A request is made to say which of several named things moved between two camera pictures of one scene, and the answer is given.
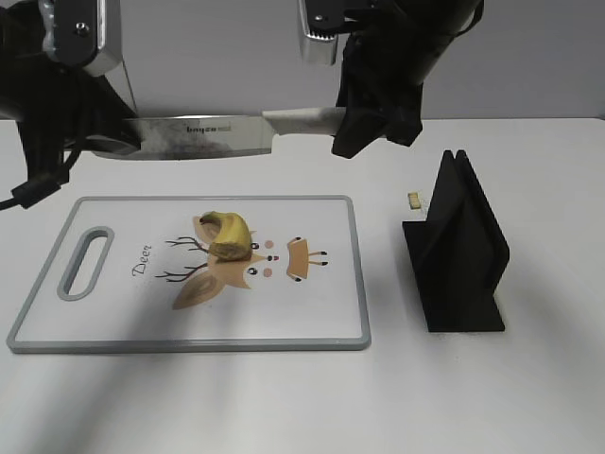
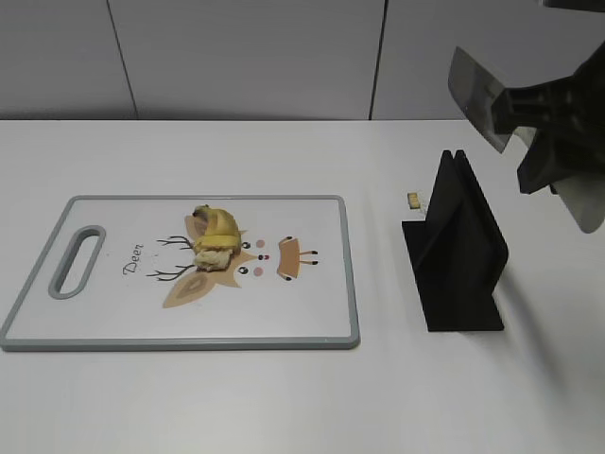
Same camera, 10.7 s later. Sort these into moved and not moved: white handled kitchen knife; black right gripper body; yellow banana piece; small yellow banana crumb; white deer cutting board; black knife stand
Moved: white handled kitchen knife; yellow banana piece; black right gripper body
Not moved: black knife stand; small yellow banana crumb; white deer cutting board
